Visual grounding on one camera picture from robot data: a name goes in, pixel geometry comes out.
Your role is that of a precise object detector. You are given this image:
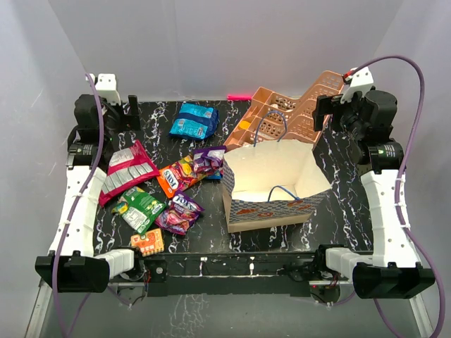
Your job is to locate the magenta snack bag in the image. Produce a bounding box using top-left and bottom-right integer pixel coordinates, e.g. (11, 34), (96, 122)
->
(99, 140), (160, 207)

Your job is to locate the blue snack bag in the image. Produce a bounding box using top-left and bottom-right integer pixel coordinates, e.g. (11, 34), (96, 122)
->
(169, 103), (219, 141)

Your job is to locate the blue checkered paper bag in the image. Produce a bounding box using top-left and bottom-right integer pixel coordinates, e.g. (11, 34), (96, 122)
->
(221, 110), (333, 234)

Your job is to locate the green Fox's candy bag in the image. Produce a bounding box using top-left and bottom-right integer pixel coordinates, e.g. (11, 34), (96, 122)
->
(112, 187), (166, 234)

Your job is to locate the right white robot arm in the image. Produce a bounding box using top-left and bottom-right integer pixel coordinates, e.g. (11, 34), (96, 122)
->
(313, 89), (435, 299)

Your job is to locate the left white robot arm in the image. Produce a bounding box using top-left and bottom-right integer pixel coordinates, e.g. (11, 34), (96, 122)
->
(35, 94), (146, 293)

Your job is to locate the orange Fox's fruits candy bag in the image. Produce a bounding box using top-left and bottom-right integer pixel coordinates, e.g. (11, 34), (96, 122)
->
(157, 155), (206, 199)

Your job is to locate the crumpled purple candy bag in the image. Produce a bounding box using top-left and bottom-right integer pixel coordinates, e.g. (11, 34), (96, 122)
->
(192, 146), (227, 175)

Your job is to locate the purple Fox's berries candy bag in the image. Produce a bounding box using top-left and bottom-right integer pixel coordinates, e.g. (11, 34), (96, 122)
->
(154, 190), (204, 235)

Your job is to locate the peach plastic desk organizer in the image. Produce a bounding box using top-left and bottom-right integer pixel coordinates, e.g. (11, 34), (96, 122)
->
(224, 70), (344, 150)

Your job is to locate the pink marker pen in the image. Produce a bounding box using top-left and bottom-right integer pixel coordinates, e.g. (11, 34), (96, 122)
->
(227, 94), (252, 101)

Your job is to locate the blue M&M's packet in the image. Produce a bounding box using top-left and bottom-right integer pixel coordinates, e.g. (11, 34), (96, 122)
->
(205, 170), (223, 180)

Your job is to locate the small orange snack pack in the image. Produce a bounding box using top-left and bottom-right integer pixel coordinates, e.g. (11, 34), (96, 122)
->
(130, 228), (164, 257)

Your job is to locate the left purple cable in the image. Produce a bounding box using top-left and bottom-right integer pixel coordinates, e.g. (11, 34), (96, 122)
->
(51, 73), (132, 338)

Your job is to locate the purple cable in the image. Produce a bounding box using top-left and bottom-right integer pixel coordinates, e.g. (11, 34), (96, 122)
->
(338, 55), (446, 338)
(51, 73), (132, 338)

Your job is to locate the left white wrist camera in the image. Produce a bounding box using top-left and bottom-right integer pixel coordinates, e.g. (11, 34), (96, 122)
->
(89, 73), (121, 106)

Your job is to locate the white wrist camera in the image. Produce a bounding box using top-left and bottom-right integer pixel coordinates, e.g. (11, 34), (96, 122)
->
(340, 67), (373, 104)
(89, 73), (121, 106)

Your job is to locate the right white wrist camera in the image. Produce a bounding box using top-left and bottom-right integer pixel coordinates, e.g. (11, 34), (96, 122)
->
(340, 67), (373, 104)

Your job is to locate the black front mounting rail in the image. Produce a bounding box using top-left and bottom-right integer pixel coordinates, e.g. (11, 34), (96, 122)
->
(109, 251), (353, 299)

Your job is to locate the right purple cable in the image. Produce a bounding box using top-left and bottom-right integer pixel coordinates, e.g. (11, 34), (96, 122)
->
(338, 55), (446, 338)

